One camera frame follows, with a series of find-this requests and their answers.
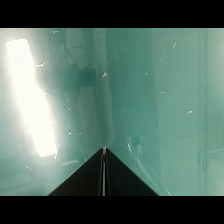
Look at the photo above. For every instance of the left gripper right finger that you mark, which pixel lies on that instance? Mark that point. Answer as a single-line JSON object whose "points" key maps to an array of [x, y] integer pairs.
{"points": [[125, 181]]}

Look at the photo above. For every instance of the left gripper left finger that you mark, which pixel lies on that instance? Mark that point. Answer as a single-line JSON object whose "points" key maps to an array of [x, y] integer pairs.
{"points": [[85, 181]]}

